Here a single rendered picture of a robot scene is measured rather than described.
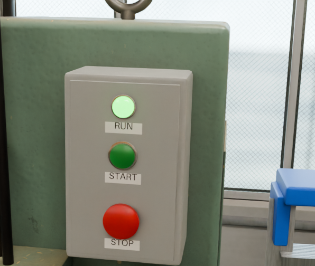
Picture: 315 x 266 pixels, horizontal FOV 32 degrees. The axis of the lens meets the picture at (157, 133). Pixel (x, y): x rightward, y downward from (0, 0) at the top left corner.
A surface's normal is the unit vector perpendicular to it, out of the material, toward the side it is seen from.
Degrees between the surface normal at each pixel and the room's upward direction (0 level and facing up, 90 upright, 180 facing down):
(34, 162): 90
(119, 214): 81
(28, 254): 0
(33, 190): 90
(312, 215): 90
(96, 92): 90
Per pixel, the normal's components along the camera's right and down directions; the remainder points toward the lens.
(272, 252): -0.18, 0.07
